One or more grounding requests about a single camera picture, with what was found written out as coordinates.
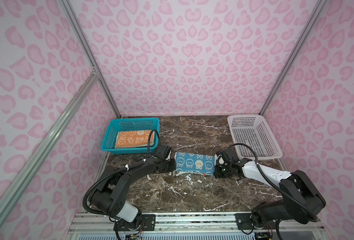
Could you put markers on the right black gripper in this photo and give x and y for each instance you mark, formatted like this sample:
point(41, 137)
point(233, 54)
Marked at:
point(217, 174)

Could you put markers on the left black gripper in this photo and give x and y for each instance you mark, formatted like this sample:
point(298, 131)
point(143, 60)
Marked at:
point(173, 167)

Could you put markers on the blue patterned towel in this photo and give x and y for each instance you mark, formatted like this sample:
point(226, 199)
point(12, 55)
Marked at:
point(195, 163)

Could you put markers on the white plastic basket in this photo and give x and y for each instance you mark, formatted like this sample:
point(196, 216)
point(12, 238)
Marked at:
point(254, 131)

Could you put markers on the orange patterned towel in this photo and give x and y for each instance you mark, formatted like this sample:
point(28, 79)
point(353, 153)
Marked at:
point(132, 139)

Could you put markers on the teal plastic basket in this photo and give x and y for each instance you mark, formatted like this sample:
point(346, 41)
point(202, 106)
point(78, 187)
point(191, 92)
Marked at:
point(125, 125)

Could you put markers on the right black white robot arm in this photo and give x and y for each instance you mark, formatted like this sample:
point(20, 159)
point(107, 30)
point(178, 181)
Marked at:
point(301, 201)

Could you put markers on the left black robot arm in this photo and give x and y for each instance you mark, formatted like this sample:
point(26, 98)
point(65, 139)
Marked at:
point(108, 195)

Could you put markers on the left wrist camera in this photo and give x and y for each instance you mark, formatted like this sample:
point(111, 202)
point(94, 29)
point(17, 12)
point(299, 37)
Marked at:
point(162, 152)

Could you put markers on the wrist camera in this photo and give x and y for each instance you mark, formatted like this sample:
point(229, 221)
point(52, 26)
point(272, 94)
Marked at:
point(226, 157)
point(162, 152)

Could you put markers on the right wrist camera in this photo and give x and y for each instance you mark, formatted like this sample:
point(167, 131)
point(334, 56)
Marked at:
point(226, 157)

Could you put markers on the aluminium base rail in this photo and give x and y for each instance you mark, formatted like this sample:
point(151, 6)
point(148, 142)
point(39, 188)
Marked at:
point(194, 226)

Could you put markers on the aluminium frame post left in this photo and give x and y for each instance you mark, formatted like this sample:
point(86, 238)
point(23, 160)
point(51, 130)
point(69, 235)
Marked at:
point(76, 26)

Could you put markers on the aluminium frame post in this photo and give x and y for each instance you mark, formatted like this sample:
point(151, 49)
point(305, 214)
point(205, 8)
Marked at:
point(76, 26)
point(315, 16)

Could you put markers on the aluminium frame strut left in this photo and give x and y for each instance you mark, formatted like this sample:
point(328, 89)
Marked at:
point(26, 175)

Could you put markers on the aluminium frame post right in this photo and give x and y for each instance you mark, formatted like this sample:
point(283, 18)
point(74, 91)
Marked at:
point(315, 16)

